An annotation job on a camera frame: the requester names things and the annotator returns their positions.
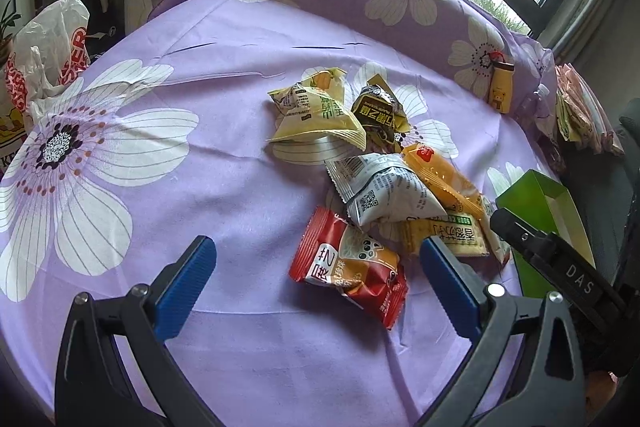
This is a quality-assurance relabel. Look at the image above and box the orange snack packet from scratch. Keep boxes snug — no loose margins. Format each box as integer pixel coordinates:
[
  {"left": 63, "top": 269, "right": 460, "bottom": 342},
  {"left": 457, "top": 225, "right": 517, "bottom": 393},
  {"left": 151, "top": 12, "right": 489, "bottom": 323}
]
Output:
[{"left": 400, "top": 144, "right": 487, "bottom": 220}]

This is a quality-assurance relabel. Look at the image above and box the yellow cracker packet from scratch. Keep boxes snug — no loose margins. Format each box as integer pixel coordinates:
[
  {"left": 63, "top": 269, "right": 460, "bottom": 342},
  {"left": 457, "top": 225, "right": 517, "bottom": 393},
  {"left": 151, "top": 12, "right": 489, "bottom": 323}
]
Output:
[{"left": 400, "top": 197, "right": 512, "bottom": 269}]

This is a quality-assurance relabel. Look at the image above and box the white grey snack packet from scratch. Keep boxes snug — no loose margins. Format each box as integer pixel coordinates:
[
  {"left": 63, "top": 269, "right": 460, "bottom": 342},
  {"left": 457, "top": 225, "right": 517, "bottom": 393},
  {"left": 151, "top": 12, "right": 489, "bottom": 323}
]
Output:
[{"left": 325, "top": 152, "right": 449, "bottom": 229}]

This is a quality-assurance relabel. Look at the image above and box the yellow printed carton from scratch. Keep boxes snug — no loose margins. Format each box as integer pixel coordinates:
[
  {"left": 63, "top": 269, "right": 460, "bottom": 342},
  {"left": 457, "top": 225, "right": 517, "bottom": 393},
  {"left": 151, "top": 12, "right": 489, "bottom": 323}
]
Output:
[{"left": 0, "top": 104, "right": 29, "bottom": 180}]

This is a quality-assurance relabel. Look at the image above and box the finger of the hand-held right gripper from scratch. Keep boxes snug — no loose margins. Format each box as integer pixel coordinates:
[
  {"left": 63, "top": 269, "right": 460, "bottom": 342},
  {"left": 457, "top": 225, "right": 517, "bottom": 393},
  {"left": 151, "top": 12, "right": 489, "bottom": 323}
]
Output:
[{"left": 490, "top": 207, "right": 640, "bottom": 323}]

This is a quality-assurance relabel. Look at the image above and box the dark grey sofa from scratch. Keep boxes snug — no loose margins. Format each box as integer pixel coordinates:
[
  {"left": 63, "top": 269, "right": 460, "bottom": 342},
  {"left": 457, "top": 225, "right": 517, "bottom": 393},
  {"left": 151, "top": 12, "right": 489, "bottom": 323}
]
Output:
[{"left": 559, "top": 99, "right": 640, "bottom": 293}]

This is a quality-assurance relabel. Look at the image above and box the green cardboard box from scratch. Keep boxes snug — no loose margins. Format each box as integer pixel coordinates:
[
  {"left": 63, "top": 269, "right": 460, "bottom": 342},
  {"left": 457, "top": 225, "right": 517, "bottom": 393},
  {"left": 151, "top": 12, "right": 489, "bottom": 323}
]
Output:
[{"left": 495, "top": 169, "right": 597, "bottom": 299}]

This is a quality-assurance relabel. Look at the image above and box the person's right hand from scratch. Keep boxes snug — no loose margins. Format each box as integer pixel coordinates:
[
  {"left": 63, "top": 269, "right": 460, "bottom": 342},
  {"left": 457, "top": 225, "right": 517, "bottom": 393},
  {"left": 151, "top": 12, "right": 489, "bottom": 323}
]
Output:
[{"left": 586, "top": 372, "right": 618, "bottom": 418}]

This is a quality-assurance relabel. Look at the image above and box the yellow green snack packet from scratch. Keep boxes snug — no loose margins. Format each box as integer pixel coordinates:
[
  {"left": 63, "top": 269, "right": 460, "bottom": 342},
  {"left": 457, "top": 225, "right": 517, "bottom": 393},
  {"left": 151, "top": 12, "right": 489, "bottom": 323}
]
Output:
[{"left": 267, "top": 67, "right": 369, "bottom": 158}]

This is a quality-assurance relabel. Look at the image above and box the white red plastic bag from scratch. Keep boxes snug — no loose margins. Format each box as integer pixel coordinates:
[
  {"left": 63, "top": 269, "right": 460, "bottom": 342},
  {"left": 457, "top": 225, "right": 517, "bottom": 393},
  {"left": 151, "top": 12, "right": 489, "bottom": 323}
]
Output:
[{"left": 5, "top": 0, "right": 92, "bottom": 118}]

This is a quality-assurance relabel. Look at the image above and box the yellow bear bottle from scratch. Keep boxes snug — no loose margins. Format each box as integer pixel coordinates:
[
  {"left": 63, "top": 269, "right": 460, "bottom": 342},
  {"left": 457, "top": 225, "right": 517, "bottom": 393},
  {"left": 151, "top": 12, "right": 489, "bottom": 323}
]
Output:
[{"left": 487, "top": 52, "right": 517, "bottom": 114}]

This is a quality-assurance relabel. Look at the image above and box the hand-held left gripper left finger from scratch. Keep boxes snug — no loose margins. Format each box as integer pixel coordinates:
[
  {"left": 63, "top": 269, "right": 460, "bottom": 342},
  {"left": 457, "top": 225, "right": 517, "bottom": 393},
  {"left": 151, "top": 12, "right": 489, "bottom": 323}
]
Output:
[{"left": 54, "top": 235, "right": 226, "bottom": 427}]

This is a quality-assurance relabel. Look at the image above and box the clear plastic water bottle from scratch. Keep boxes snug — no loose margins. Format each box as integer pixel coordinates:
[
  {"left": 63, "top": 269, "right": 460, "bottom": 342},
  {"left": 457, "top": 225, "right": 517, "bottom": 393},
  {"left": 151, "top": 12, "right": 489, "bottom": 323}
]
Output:
[{"left": 517, "top": 87, "right": 557, "bottom": 130}]

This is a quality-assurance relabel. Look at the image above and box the red snack packet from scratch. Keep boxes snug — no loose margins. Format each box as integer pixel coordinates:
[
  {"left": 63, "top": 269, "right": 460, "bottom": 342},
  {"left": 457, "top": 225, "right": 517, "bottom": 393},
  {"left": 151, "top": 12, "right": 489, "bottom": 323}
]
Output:
[{"left": 288, "top": 207, "right": 409, "bottom": 331}]

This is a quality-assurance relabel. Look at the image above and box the stack of folded cloths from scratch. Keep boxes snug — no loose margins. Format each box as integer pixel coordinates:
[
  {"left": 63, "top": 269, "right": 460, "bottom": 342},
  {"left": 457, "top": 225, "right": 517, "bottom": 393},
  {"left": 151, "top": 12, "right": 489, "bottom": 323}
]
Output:
[{"left": 554, "top": 64, "right": 626, "bottom": 156}]

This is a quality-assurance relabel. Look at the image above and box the green potted plant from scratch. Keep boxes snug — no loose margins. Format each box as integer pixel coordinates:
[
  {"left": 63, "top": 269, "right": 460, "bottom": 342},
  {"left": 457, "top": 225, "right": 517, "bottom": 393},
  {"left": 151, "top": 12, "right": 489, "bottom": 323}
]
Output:
[{"left": 0, "top": 1, "right": 23, "bottom": 64}]

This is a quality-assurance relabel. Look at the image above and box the dark brown snack packet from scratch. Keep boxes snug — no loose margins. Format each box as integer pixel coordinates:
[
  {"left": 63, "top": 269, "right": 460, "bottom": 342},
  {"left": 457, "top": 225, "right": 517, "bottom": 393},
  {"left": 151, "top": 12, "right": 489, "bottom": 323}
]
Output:
[{"left": 350, "top": 74, "right": 412, "bottom": 154}]

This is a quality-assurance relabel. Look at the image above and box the purple floral bedsheet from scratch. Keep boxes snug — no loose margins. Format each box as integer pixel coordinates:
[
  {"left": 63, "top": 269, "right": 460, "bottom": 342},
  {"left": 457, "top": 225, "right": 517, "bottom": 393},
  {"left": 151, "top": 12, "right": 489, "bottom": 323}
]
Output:
[{"left": 0, "top": 0, "right": 568, "bottom": 427}]

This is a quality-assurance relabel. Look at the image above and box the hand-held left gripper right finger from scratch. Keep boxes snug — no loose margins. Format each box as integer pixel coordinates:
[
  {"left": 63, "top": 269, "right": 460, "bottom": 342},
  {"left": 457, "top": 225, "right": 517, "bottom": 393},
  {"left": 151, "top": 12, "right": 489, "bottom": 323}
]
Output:
[{"left": 415, "top": 235, "right": 586, "bottom": 427}]

